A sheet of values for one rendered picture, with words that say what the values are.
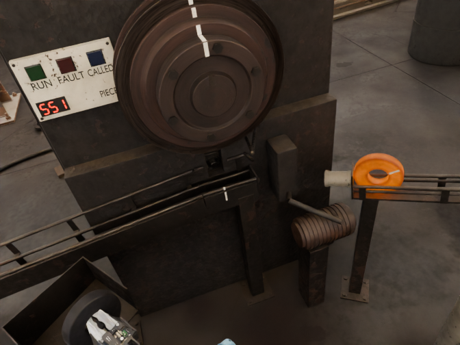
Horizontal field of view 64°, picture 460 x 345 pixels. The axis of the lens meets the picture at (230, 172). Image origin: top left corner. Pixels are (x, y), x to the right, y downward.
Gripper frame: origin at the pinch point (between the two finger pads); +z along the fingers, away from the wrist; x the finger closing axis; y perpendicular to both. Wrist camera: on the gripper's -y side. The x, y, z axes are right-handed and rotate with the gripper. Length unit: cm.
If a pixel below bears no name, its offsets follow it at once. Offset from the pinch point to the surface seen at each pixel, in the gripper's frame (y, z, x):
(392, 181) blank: 11, -46, -87
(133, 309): -10.9, -3.4, -10.1
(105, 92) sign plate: 30, 34, -41
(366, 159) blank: 16, -35, -85
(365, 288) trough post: -56, -62, -91
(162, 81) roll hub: 46, 11, -41
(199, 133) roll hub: 30, 3, -46
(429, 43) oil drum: -47, -20, -325
